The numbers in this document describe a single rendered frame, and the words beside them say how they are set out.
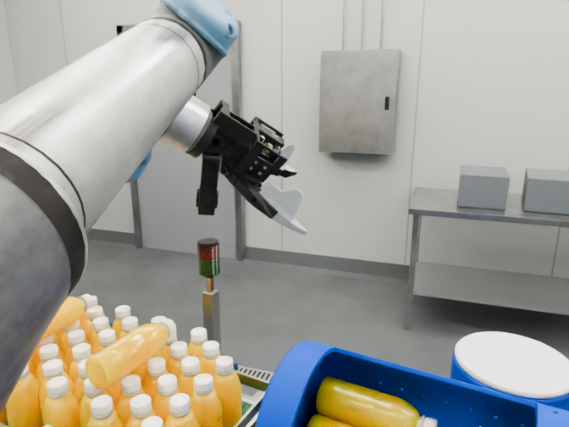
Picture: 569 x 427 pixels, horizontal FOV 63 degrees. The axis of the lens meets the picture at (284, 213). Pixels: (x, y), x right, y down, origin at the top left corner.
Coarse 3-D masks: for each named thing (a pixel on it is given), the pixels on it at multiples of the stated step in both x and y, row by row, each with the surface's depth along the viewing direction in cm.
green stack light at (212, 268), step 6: (198, 258) 137; (198, 264) 137; (204, 264) 135; (210, 264) 135; (216, 264) 136; (198, 270) 138; (204, 270) 136; (210, 270) 136; (216, 270) 137; (210, 276) 136
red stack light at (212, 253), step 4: (200, 248) 134; (204, 248) 134; (208, 248) 134; (212, 248) 134; (216, 248) 135; (200, 252) 135; (204, 252) 134; (208, 252) 134; (212, 252) 134; (216, 252) 136; (200, 256) 135; (204, 256) 134; (208, 256) 134; (212, 256) 135; (216, 256) 136; (208, 260) 135
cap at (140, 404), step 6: (138, 396) 91; (144, 396) 91; (132, 402) 89; (138, 402) 90; (144, 402) 90; (150, 402) 90; (132, 408) 89; (138, 408) 88; (144, 408) 89; (150, 408) 90
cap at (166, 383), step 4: (160, 376) 98; (164, 376) 97; (168, 376) 97; (172, 376) 97; (160, 380) 96; (164, 380) 96; (168, 380) 96; (172, 380) 96; (176, 380) 97; (160, 384) 95; (164, 384) 95; (168, 384) 95; (172, 384) 95; (176, 384) 97; (160, 388) 95; (164, 388) 95; (168, 388) 95; (172, 388) 96
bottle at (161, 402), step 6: (174, 390) 96; (156, 396) 97; (162, 396) 96; (168, 396) 96; (156, 402) 96; (162, 402) 95; (168, 402) 95; (156, 408) 95; (162, 408) 95; (168, 408) 95; (162, 414) 95
